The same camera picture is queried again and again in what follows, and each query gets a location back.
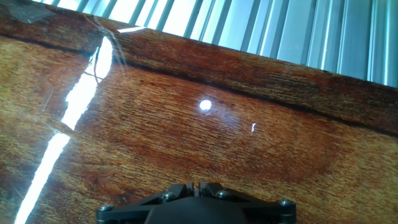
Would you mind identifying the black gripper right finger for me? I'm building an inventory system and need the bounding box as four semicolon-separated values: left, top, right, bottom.
198;181;297;224

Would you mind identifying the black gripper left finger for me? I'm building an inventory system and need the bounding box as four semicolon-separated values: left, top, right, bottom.
95;182;197;224

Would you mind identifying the large glossy wooden board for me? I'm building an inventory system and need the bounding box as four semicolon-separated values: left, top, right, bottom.
0;0;398;224

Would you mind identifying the clear tape piece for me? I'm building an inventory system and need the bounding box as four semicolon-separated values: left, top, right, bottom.
6;2;56;24

